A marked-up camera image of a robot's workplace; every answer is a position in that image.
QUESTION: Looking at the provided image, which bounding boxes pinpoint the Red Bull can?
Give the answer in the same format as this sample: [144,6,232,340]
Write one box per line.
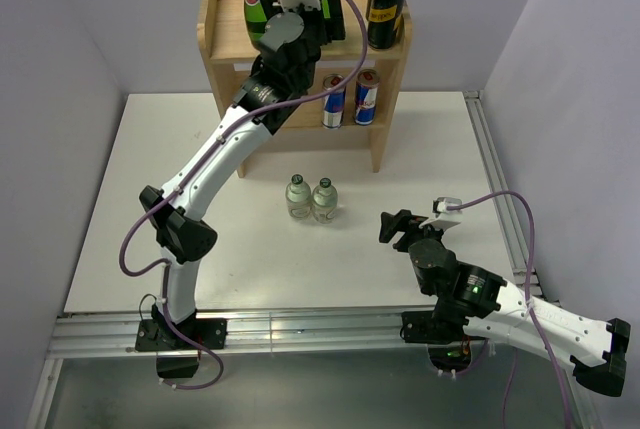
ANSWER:
[354,69,380,125]
[322,73,345,129]

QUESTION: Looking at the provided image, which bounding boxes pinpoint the clear Chang bottle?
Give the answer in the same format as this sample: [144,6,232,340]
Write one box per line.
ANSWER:
[312,178,338,224]
[285,174,312,219]

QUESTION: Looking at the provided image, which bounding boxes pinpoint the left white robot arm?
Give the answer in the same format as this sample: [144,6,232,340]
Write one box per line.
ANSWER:
[140,0,327,348]

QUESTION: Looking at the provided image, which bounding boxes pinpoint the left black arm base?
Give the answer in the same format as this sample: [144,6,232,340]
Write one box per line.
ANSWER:
[134,317,227,380]

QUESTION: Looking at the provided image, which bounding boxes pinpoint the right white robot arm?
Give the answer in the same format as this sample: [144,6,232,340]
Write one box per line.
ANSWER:
[379,210,631,397]

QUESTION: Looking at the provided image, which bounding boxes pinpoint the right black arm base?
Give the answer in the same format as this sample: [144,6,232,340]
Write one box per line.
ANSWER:
[399,310,490,381]

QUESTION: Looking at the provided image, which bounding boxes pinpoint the front black yellow can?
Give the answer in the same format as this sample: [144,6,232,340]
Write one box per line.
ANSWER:
[367,0,405,50]

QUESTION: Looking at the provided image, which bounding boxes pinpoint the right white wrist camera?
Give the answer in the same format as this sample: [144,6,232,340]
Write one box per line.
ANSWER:
[419,197,462,231]

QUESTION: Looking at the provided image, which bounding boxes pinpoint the front aluminium rail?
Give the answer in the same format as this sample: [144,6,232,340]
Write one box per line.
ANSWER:
[45,306,426,360]

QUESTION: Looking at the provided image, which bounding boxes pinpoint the aluminium rail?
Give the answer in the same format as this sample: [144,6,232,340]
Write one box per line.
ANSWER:
[463,91,529,287]
[45,306,426,360]

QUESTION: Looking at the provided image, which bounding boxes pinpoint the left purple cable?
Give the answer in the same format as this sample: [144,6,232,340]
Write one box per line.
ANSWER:
[118,0,370,390]

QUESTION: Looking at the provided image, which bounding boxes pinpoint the purple cable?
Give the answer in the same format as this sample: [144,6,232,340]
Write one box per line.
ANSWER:
[118,0,370,390]
[447,190,584,429]

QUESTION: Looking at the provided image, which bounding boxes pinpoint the right aluminium rail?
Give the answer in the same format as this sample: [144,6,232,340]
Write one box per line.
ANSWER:
[463,91,529,287]

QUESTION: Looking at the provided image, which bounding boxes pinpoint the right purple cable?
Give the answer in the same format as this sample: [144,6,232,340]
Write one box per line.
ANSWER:
[447,190,584,429]

